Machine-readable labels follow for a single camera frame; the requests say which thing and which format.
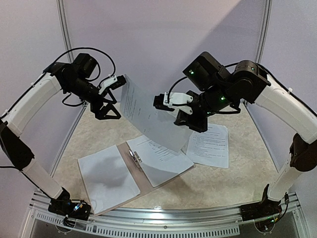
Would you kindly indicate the metal folder clip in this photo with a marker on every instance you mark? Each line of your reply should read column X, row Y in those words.
column 135, row 159

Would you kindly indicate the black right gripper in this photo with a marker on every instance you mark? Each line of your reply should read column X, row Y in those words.
column 194, row 109

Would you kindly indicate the perforated white cable tray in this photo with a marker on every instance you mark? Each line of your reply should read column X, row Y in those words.
column 52, row 226

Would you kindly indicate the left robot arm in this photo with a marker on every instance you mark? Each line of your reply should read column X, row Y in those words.
column 47, row 130

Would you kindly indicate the brown paper folder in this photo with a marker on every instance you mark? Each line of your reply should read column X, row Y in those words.
column 139, row 177

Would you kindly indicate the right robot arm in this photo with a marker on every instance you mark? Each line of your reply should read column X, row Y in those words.
column 220, row 88

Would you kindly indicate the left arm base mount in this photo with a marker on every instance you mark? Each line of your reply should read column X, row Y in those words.
column 75, row 209

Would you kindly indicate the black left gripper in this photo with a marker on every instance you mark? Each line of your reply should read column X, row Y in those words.
column 95, row 107

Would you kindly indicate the aluminium front rail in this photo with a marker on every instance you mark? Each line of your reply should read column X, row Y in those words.
column 216, row 215

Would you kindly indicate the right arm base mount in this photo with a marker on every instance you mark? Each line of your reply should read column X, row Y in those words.
column 261, row 209

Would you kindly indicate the stack of printed papers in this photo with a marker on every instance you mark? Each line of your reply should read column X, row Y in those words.
column 209, row 148

